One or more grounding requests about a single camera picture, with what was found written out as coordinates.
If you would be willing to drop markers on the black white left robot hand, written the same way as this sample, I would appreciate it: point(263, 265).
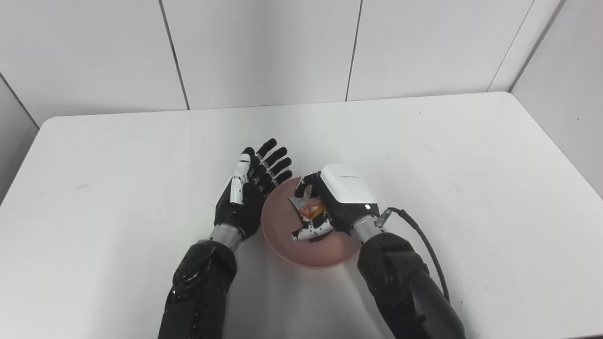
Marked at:
point(240, 207)

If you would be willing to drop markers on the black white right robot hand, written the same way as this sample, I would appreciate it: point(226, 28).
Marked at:
point(348, 188)

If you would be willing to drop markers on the chocolate cake slice with fruit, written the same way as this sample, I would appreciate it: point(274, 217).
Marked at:
point(312, 207)

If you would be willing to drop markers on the pink round plate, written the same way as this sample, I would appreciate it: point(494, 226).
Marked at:
point(320, 254)

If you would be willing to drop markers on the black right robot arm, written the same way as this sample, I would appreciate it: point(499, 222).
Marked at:
point(400, 282)

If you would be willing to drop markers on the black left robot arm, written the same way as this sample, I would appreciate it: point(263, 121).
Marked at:
point(200, 287)

